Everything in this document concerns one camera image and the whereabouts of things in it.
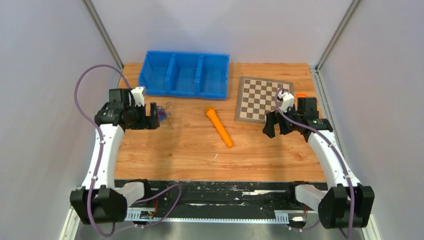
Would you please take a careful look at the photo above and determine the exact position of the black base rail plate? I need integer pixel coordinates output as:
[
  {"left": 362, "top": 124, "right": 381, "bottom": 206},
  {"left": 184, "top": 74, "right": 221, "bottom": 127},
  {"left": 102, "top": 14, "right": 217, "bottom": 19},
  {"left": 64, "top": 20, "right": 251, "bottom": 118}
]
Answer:
[{"left": 129, "top": 180, "right": 318, "bottom": 223}]

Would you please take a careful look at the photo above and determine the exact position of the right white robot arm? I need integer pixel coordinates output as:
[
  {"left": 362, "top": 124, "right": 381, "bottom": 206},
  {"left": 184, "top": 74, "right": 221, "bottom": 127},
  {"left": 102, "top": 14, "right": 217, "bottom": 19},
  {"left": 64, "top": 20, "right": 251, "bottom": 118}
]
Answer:
[{"left": 262, "top": 92, "right": 375, "bottom": 229}]

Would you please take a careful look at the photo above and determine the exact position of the wooden chessboard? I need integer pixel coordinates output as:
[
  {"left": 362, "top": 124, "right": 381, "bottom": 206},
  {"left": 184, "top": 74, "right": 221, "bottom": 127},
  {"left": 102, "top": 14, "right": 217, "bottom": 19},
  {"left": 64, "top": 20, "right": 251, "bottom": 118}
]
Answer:
[{"left": 235, "top": 76, "right": 294, "bottom": 124}]

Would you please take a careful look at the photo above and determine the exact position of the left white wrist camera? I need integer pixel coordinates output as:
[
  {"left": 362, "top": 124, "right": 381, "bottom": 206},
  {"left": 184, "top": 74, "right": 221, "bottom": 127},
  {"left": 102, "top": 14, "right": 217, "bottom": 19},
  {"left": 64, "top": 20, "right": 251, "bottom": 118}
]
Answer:
[{"left": 130, "top": 86, "right": 146, "bottom": 107}]

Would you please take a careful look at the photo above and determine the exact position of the aluminium frame post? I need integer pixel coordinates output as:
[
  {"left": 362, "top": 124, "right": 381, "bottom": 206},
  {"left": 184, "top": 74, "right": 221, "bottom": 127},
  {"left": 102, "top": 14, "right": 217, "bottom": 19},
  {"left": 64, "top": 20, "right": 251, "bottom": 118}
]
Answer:
[
  {"left": 81, "top": 0, "right": 124, "bottom": 70},
  {"left": 315, "top": 0, "right": 362, "bottom": 72}
]

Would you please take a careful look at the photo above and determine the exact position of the left aluminium frame post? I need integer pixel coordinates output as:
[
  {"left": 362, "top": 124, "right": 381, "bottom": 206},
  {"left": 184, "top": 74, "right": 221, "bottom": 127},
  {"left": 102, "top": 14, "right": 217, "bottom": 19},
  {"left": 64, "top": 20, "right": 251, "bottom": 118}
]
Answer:
[{"left": 81, "top": 0, "right": 124, "bottom": 70}]

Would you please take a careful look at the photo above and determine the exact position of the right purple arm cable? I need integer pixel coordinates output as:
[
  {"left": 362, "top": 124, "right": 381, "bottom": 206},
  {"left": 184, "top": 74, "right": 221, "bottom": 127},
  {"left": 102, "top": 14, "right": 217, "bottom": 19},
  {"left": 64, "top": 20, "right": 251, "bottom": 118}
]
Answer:
[{"left": 274, "top": 88, "right": 356, "bottom": 240}]

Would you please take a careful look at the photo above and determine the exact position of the blue three-compartment bin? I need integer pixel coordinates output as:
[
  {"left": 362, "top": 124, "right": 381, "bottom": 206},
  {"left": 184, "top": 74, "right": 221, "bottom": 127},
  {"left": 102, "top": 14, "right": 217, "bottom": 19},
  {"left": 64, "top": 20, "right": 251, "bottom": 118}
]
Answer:
[{"left": 138, "top": 50, "right": 230, "bottom": 100}]

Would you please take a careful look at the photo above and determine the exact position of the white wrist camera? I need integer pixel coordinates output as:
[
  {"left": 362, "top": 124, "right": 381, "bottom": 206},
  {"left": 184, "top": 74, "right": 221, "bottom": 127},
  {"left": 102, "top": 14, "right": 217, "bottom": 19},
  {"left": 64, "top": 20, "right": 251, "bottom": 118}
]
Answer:
[
  {"left": 130, "top": 86, "right": 146, "bottom": 107},
  {"left": 277, "top": 91, "right": 295, "bottom": 113}
]

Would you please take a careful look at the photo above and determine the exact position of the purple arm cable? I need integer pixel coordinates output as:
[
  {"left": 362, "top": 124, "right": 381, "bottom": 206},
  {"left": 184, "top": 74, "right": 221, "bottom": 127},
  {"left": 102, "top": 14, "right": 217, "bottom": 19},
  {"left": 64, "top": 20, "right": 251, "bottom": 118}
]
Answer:
[
  {"left": 274, "top": 88, "right": 356, "bottom": 240},
  {"left": 73, "top": 64, "right": 182, "bottom": 238}
]

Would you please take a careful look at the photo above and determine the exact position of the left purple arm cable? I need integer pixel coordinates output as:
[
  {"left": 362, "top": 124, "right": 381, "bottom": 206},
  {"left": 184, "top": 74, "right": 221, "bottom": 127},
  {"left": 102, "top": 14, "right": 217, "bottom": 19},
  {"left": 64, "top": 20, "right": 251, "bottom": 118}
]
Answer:
[{"left": 73, "top": 64, "right": 182, "bottom": 238}]

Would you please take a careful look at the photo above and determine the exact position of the right aluminium frame post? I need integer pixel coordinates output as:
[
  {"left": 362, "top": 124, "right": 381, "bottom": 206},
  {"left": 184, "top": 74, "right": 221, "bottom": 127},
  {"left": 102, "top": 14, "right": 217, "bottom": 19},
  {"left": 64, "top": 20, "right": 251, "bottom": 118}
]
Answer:
[{"left": 315, "top": 0, "right": 362, "bottom": 72}]

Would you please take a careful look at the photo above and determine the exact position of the orange curved plastic piece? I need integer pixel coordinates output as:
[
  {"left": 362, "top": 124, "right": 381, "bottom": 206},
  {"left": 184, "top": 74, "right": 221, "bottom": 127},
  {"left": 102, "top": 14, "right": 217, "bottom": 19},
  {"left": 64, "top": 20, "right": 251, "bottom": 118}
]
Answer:
[{"left": 296, "top": 93, "right": 309, "bottom": 98}]

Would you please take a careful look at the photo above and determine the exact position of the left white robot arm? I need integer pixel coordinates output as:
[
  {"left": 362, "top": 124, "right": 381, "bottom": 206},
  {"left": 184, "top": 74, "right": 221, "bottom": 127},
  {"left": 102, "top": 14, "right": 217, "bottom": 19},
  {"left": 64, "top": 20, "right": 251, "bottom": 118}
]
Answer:
[{"left": 69, "top": 86, "right": 160, "bottom": 226}]

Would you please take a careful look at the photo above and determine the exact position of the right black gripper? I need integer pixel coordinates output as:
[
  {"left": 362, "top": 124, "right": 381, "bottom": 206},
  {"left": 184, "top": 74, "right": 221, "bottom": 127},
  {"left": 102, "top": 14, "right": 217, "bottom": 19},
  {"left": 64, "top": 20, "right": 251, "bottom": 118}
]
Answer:
[{"left": 262, "top": 104, "right": 302, "bottom": 139}]

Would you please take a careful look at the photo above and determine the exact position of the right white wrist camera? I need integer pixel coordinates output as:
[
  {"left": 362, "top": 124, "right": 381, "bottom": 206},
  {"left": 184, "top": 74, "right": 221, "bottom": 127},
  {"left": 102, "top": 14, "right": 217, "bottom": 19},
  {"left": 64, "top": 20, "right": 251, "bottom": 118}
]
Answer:
[{"left": 277, "top": 91, "right": 295, "bottom": 113}]

